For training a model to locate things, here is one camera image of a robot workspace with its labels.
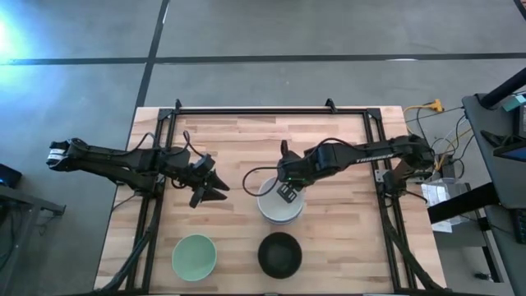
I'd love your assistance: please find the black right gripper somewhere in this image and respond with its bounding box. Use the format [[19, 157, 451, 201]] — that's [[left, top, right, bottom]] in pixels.
[[277, 150, 316, 205]]

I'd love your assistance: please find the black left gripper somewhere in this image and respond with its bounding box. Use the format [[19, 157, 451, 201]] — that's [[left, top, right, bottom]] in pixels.
[[164, 146, 231, 209]]

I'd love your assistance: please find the white bowl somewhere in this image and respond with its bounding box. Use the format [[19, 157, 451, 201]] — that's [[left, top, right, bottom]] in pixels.
[[256, 176, 306, 223]]

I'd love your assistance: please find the pale blue bowl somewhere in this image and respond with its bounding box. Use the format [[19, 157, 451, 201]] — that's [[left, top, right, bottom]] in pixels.
[[258, 207, 305, 226]]

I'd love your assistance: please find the dark grey bowl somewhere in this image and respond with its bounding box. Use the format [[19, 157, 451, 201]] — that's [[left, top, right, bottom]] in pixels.
[[257, 231, 303, 280]]

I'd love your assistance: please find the mint green bowl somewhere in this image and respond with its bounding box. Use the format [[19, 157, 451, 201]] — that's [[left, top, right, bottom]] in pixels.
[[171, 234, 218, 283]]

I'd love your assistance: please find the clear plastic box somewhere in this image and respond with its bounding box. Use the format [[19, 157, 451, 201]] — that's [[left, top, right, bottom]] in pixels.
[[421, 180, 468, 234]]

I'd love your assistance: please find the black desk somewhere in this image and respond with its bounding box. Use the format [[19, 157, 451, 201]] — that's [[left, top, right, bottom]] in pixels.
[[427, 183, 526, 296]]

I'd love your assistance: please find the black metal side table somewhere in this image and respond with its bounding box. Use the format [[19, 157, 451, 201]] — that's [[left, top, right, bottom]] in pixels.
[[0, 164, 67, 296]]

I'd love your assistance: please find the grey desk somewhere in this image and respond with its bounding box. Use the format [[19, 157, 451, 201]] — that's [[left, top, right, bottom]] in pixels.
[[462, 92, 526, 210]]

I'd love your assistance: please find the black tablet device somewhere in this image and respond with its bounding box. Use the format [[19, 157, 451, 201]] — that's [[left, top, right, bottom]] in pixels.
[[492, 139, 526, 164]]

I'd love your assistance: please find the black pole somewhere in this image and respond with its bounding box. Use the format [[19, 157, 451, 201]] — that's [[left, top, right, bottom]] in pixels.
[[479, 67, 526, 109]]

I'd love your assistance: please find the teal box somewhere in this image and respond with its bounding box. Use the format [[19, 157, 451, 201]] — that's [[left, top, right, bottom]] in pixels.
[[503, 94, 526, 112]]

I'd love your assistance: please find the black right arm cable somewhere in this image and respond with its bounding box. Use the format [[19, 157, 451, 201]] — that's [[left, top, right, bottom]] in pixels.
[[241, 137, 358, 198]]

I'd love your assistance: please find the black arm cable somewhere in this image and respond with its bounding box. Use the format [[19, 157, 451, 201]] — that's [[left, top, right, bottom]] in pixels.
[[131, 130, 206, 160], [241, 137, 358, 198]]

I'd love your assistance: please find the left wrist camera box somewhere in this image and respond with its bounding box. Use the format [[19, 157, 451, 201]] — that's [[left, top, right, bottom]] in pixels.
[[192, 154, 216, 173]]

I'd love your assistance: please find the black aluminium table frame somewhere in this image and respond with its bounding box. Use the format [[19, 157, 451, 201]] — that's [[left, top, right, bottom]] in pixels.
[[96, 97, 451, 296]]

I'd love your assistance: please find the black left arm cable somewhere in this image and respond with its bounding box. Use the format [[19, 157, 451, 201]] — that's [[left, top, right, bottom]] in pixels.
[[131, 130, 206, 160]]

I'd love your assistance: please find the yellow cable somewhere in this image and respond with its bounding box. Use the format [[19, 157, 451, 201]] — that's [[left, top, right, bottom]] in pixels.
[[404, 98, 445, 136]]

